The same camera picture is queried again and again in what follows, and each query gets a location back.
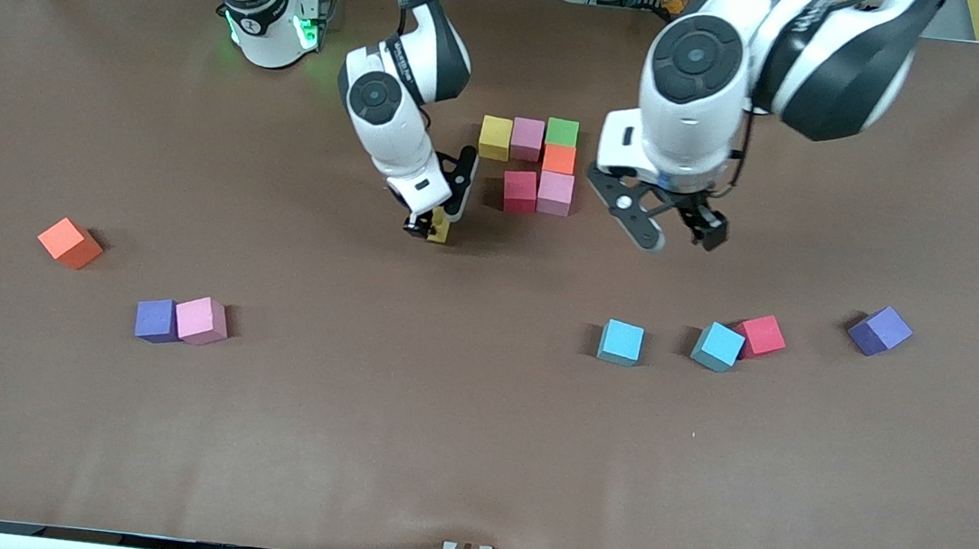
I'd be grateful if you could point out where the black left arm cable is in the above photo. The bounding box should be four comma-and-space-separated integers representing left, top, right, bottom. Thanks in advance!
728, 109, 755, 194

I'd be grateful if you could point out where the cyan foam cube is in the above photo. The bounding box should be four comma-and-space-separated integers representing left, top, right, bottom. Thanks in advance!
689, 319, 748, 375
595, 318, 646, 369

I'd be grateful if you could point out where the pinkish red foam cube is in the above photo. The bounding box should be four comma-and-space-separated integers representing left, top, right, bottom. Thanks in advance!
731, 311, 790, 364
500, 169, 542, 217

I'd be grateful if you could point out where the violet foam cube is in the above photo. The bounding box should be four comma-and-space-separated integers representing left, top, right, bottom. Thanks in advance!
133, 297, 182, 345
845, 303, 916, 362

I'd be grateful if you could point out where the orange foam cube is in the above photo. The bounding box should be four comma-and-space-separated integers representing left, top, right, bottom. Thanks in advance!
34, 214, 108, 274
540, 143, 577, 177

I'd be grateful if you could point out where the green foam cube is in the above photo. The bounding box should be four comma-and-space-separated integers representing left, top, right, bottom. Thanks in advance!
544, 117, 580, 150

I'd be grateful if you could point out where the yellow foam cube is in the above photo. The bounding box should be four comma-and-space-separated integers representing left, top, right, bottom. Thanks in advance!
425, 206, 452, 246
477, 115, 516, 163

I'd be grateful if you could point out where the mauve pink foam cube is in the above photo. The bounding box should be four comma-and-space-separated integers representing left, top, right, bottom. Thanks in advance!
509, 116, 548, 164

